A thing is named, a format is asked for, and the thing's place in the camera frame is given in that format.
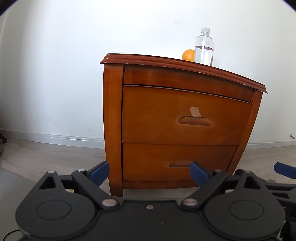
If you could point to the clear plastic water bottle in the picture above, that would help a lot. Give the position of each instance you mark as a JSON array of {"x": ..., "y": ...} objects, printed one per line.
[{"x": 203, "y": 51}]

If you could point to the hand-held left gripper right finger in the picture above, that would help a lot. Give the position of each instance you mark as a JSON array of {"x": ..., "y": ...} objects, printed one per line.
[{"x": 198, "y": 174}]

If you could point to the beige tape piece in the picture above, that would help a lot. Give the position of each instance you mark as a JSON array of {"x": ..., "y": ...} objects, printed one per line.
[{"x": 195, "y": 111}]

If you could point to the large wooden drawer with tape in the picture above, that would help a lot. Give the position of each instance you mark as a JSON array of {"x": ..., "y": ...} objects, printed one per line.
[{"x": 157, "y": 115}]

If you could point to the grey mat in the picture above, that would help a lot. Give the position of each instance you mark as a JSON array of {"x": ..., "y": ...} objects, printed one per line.
[{"x": 11, "y": 197}]

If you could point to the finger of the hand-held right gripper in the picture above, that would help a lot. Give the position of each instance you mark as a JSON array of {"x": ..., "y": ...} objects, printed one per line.
[
  {"x": 285, "y": 169},
  {"x": 281, "y": 188}
]

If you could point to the black chair wheel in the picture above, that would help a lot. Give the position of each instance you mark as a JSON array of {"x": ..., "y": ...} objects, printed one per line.
[{"x": 3, "y": 138}]

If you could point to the brown wooden nightstand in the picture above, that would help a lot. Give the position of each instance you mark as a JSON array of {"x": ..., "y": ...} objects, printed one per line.
[{"x": 113, "y": 115}]

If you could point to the orange fruit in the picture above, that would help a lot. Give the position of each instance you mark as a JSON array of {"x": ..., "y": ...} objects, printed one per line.
[{"x": 188, "y": 55}]

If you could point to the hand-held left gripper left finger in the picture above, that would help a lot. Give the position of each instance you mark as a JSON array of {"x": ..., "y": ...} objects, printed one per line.
[{"x": 100, "y": 173}]

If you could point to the small wooden drawer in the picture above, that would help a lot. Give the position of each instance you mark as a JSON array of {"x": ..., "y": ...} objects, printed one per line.
[{"x": 148, "y": 162}]

